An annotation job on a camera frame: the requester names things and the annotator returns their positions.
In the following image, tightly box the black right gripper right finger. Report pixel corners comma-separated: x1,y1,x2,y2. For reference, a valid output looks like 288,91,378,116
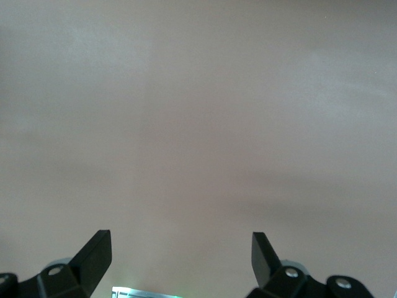
246,232,376,298

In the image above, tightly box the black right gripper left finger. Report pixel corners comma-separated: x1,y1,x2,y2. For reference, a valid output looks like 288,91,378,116
0,229,112,298

